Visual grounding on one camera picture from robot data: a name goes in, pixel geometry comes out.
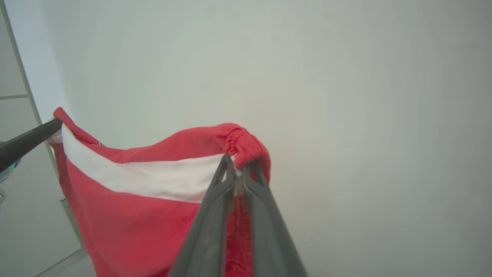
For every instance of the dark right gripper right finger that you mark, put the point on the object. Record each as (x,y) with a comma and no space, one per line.
(269,238)

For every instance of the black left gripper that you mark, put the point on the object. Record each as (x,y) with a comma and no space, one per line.
(5,181)

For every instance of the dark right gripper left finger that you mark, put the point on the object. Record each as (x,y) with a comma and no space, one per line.
(207,231)

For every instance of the red and white garment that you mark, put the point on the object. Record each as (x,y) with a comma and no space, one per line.
(134,215)

